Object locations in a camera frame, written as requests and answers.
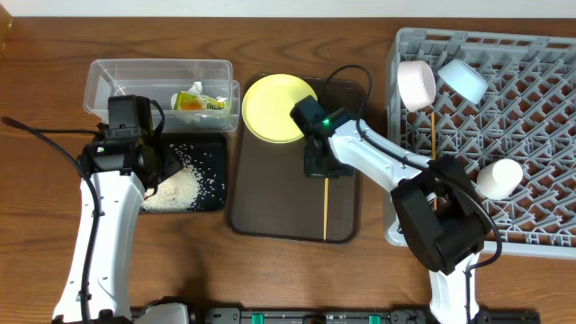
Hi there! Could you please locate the pile of white rice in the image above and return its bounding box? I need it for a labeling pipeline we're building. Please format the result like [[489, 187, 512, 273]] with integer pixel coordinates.
[[139, 143, 224, 213]]

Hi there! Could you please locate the black rectangular waste tray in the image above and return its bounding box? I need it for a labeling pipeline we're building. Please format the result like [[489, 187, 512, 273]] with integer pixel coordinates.
[[139, 132, 229, 215]]

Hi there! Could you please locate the clear plastic waste bin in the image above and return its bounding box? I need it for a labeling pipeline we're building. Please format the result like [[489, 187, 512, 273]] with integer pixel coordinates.
[[84, 58, 240, 132]]

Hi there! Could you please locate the light blue bowl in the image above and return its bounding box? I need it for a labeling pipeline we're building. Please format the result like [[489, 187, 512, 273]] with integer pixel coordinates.
[[437, 58, 488, 104]]

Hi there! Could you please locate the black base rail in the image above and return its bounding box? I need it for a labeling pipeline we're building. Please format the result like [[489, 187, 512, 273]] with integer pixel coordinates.
[[130, 306, 542, 324]]

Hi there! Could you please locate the grey dishwasher rack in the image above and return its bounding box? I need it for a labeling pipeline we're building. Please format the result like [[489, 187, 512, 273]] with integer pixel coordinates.
[[385, 28, 575, 259]]

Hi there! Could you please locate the yellow plate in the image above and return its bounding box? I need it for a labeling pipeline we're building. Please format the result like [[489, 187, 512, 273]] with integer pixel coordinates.
[[242, 74, 317, 144]]

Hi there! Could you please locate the white tissue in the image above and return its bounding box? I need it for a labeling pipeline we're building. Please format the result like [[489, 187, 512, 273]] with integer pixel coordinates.
[[172, 81, 209, 125]]

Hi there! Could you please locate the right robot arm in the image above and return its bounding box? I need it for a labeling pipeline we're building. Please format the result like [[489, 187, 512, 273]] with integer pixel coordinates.
[[290, 95, 492, 323]]

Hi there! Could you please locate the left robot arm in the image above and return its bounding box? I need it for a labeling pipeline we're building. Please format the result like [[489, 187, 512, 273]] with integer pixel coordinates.
[[52, 95, 183, 323]]

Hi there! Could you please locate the dark brown serving tray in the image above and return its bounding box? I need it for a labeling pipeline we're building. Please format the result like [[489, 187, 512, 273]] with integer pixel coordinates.
[[223, 74, 367, 245]]

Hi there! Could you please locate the green orange snack wrapper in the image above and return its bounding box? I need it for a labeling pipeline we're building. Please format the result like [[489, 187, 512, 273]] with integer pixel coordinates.
[[171, 91, 227, 111]]

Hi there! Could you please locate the white cup green inside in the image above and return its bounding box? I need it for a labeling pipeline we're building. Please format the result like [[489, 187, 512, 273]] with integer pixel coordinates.
[[477, 158, 523, 200]]

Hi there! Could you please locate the white pink bowl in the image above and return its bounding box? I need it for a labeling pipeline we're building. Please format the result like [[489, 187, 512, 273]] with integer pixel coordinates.
[[397, 60, 436, 113]]

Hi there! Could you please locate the wooden chopstick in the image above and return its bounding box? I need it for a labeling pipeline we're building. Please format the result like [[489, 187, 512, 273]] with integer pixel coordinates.
[[323, 178, 329, 241], [430, 111, 437, 211]]

